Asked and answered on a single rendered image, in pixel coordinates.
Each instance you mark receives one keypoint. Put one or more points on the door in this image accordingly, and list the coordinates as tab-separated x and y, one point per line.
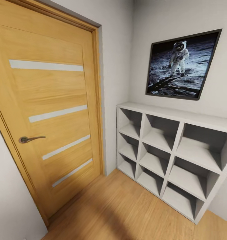
50	100

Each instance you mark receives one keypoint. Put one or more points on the bookcase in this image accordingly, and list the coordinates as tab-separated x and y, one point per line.
154	173

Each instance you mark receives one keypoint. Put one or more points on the painting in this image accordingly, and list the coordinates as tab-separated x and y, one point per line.
179	67

